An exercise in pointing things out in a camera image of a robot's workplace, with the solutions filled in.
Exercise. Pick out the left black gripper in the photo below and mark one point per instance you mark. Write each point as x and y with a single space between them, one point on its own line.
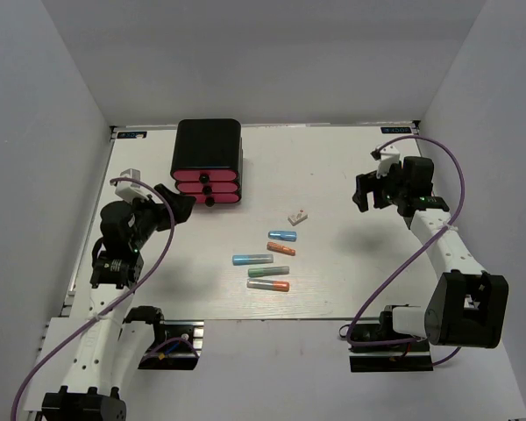
182 204

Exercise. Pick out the pink top drawer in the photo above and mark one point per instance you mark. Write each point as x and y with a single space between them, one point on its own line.
205 175

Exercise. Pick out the pink middle drawer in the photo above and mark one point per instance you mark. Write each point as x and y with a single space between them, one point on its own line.
198 188

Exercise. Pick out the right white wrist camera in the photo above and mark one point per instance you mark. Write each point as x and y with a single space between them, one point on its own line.
386 157

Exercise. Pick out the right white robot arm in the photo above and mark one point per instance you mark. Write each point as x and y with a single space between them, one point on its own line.
467 307

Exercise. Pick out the light blue clear tube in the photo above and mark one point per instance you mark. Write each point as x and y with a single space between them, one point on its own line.
251 259

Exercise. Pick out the green clear tube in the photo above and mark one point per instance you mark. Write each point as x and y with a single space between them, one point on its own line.
267 271

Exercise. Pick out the white eraser with red label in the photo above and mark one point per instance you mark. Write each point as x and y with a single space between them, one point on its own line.
297 217

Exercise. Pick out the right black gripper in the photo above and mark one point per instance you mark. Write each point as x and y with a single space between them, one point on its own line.
366 182

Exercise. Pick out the left blue corner label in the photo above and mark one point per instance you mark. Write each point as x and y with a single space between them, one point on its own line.
132 135

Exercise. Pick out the clear tube orange cap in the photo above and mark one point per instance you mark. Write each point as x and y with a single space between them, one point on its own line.
277 286

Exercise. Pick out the pink drawer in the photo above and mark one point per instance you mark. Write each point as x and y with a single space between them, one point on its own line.
205 175
198 188
216 198

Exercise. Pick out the blue corner label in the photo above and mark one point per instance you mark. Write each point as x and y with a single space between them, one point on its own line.
132 135
396 130

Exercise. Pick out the orange pen refill tube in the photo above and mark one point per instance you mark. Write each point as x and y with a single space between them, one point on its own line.
279 248

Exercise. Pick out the black drawer cabinet shell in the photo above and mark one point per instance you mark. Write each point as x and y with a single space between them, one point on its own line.
209 143

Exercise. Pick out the blue pen refill tube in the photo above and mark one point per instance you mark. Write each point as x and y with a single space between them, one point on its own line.
290 236

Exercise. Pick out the right blue corner label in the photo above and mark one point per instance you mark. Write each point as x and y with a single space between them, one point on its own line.
396 130

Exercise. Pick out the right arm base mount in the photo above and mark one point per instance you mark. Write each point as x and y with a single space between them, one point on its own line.
398 358

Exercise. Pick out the pink bottom drawer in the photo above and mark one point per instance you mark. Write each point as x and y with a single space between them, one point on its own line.
216 198

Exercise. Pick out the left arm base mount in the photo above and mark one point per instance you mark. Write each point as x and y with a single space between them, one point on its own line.
178 349

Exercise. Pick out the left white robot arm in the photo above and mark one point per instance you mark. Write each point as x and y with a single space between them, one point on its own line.
116 335

